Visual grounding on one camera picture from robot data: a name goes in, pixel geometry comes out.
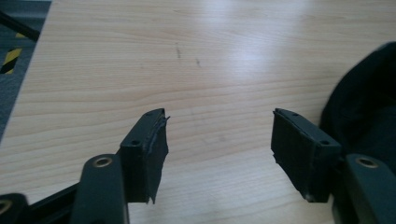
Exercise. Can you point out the dark cloth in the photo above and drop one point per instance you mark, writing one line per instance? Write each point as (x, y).
(367, 93)

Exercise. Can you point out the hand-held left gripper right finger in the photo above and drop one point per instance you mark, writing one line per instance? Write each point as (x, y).
(299, 152)

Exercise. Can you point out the black bar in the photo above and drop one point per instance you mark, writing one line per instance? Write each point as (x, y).
(19, 27)

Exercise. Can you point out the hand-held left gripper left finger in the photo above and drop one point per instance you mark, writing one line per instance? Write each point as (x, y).
(140, 155)

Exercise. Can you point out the yellow and black hazard tape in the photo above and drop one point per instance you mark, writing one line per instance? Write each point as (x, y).
(11, 58)

